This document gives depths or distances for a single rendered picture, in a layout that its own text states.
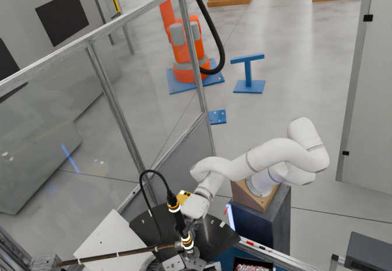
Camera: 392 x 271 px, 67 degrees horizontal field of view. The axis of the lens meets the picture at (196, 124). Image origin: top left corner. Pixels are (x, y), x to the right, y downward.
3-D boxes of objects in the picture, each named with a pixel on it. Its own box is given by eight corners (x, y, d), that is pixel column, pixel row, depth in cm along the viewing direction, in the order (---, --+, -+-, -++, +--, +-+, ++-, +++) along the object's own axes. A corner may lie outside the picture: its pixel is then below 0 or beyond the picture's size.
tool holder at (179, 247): (179, 264, 127) (174, 252, 121) (179, 249, 133) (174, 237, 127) (200, 261, 127) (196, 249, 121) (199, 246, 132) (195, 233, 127)
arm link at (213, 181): (202, 183, 126) (216, 198, 127) (216, 162, 134) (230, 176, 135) (191, 187, 132) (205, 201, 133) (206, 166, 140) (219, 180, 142)
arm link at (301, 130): (289, 176, 157) (277, 148, 163) (311, 168, 156) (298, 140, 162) (300, 157, 111) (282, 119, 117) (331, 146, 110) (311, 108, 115)
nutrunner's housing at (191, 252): (188, 262, 130) (163, 196, 103) (188, 254, 133) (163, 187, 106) (197, 261, 130) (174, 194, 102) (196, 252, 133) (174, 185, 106)
